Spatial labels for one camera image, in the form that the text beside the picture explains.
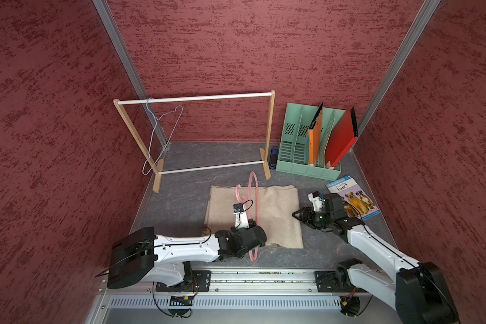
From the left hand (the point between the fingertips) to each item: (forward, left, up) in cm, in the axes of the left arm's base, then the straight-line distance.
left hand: (252, 225), depth 81 cm
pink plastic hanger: (+11, -2, -5) cm, 12 cm away
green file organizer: (+45, -24, -7) cm, 51 cm away
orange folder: (+33, -28, +19) cm, 47 cm away
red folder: (+43, -47, +8) cm, 64 cm away
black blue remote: (+40, -12, -5) cm, 42 cm away
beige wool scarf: (+10, -11, -4) cm, 15 cm away
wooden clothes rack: (+29, +49, +15) cm, 59 cm away
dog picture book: (+14, -51, -7) cm, 53 cm away
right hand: (+3, -18, -2) cm, 18 cm away
